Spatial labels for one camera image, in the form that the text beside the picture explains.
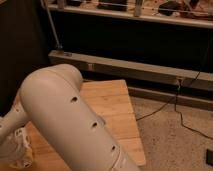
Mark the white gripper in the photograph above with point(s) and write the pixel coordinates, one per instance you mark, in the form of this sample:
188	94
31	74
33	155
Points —
16	150

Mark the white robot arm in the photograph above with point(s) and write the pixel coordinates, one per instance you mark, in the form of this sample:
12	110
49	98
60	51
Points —
50	99

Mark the metal pole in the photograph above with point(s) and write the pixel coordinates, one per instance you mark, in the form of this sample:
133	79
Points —
58	44

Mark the black box on floor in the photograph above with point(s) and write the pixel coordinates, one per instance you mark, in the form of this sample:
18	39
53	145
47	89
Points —
209	157

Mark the metal shelf rail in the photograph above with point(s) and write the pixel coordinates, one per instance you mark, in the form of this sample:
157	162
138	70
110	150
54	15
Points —
135	15

